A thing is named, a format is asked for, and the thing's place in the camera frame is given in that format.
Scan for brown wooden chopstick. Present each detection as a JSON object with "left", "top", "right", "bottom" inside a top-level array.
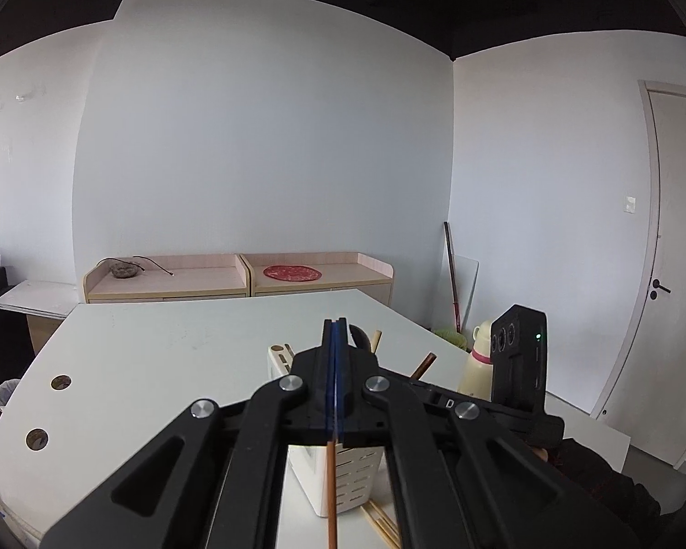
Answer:
[
  {"left": 325, "top": 440, "right": 339, "bottom": 549},
  {"left": 408, "top": 353, "right": 438, "bottom": 381}
]

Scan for white door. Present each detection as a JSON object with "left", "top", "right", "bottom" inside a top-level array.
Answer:
[{"left": 591, "top": 80, "right": 686, "bottom": 467}]

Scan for cream slotted utensil holder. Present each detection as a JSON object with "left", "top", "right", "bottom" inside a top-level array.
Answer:
[{"left": 266, "top": 343, "right": 386, "bottom": 518}]

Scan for dark red stick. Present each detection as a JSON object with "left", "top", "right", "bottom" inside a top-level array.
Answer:
[{"left": 445, "top": 222, "right": 464, "bottom": 333}]

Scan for thin black cable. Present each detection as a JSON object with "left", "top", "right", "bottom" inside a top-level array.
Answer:
[{"left": 134, "top": 255, "right": 176, "bottom": 276}]

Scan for red round mat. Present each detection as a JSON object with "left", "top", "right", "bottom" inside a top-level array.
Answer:
[{"left": 264, "top": 264, "right": 322, "bottom": 281}]

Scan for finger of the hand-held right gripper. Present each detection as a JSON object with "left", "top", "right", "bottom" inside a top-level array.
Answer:
[{"left": 348, "top": 324, "right": 378, "bottom": 358}]

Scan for leaning glass pane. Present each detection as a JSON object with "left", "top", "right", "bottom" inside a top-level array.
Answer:
[{"left": 454, "top": 257, "right": 481, "bottom": 333}]

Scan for person's right forearm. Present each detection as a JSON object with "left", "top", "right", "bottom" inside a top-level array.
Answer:
[{"left": 549, "top": 437, "right": 664, "bottom": 549}]

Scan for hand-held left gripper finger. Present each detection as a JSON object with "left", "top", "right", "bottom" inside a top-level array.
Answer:
[
  {"left": 40, "top": 317, "right": 335, "bottom": 549},
  {"left": 332, "top": 317, "right": 641, "bottom": 549}
]

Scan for white side table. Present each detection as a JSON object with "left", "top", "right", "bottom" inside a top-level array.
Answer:
[{"left": 0, "top": 280, "right": 78, "bottom": 321}]

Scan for white flat board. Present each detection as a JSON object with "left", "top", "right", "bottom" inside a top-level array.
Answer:
[{"left": 543, "top": 394, "right": 632, "bottom": 473}]

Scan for green basket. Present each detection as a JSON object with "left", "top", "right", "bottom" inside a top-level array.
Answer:
[{"left": 431, "top": 328, "right": 470, "bottom": 351}]

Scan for cream cartoon-print thermos bottle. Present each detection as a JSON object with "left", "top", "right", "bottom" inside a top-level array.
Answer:
[{"left": 457, "top": 320, "right": 495, "bottom": 395}]

